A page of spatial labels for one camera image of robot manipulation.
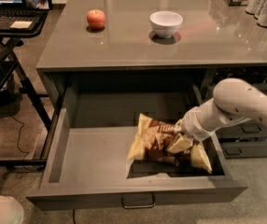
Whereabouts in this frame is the grey bottom right drawer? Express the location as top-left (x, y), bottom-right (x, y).
top-left (220, 142), bottom-right (267, 159)

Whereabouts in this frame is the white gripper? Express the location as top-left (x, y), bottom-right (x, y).
top-left (165, 105), bottom-right (217, 155)

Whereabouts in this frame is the red apple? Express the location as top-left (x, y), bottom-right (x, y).
top-left (86, 9), bottom-right (105, 30)

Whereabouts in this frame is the metal drawer handle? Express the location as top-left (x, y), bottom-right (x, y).
top-left (121, 193), bottom-right (156, 210)

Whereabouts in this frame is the black rolling laptop stand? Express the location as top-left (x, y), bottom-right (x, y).
top-left (0, 9), bottom-right (53, 170)

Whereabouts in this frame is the smartphone on stand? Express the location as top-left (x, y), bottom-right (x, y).
top-left (22, 0), bottom-right (52, 10)

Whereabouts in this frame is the white ceramic bowl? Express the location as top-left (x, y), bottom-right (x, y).
top-left (149, 11), bottom-right (183, 38)

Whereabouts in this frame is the black power cable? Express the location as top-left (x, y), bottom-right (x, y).
top-left (7, 103), bottom-right (44, 173)

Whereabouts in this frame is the brown and yellow chip bag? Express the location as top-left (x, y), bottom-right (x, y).
top-left (127, 113), bottom-right (213, 174)

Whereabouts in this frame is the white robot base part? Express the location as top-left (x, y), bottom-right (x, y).
top-left (0, 196), bottom-right (24, 224)

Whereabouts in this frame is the open grey top drawer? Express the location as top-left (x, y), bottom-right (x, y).
top-left (27, 87), bottom-right (247, 210)

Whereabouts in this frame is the grey lower right drawer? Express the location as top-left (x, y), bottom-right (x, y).
top-left (217, 121), bottom-right (267, 138)

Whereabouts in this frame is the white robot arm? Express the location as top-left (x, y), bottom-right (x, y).
top-left (170, 78), bottom-right (267, 141)

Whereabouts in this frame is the yellow sticky note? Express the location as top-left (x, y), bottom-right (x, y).
top-left (10, 21), bottom-right (32, 29)

